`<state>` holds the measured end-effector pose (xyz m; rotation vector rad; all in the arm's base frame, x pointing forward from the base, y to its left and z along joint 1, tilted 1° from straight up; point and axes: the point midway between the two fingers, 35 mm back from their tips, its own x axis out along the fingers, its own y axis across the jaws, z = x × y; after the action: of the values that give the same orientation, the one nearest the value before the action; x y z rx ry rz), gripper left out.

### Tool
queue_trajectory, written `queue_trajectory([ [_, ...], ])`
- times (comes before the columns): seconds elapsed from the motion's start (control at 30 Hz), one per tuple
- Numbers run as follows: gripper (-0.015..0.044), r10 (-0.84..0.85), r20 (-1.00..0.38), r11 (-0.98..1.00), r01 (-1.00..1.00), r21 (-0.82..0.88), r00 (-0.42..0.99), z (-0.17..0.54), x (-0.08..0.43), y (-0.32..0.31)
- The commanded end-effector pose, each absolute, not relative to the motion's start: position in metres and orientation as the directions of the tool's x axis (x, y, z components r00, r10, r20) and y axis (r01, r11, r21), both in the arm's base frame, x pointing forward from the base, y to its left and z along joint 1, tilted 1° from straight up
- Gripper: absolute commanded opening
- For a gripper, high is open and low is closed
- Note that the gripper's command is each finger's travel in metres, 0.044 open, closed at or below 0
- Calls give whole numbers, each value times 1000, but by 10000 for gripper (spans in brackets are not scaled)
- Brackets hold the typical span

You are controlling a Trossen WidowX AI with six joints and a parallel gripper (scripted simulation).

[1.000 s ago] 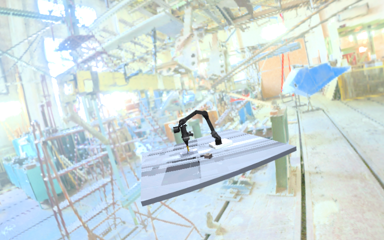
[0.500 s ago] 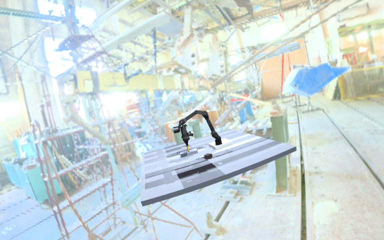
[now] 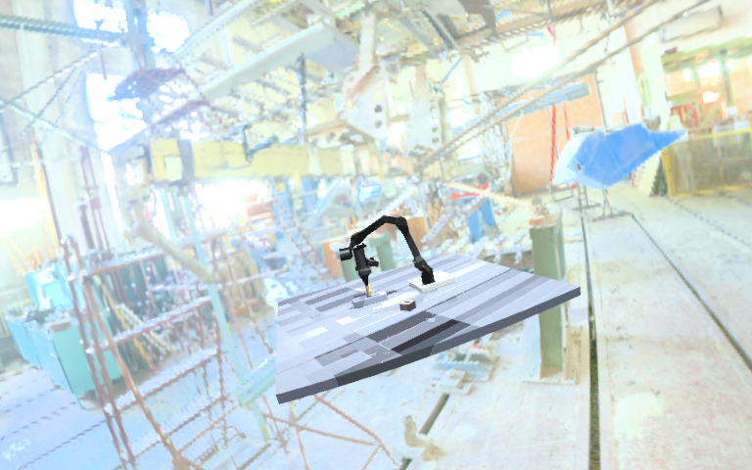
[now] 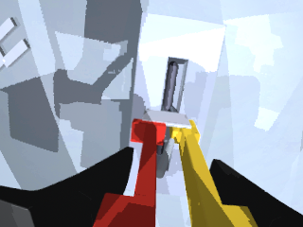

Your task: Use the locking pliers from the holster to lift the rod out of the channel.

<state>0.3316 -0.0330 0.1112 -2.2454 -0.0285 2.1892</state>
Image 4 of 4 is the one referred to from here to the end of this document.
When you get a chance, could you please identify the white forked bar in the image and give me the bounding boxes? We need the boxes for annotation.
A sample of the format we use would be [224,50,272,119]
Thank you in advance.
[0,18,30,69]

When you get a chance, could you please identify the grey rod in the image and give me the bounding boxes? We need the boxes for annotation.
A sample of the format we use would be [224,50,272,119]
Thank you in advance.
[156,61,178,155]

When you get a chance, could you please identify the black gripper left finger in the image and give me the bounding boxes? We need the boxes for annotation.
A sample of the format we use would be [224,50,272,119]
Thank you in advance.
[0,148,134,227]

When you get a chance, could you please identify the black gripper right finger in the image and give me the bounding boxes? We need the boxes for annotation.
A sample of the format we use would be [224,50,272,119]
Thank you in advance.
[209,159,303,227]

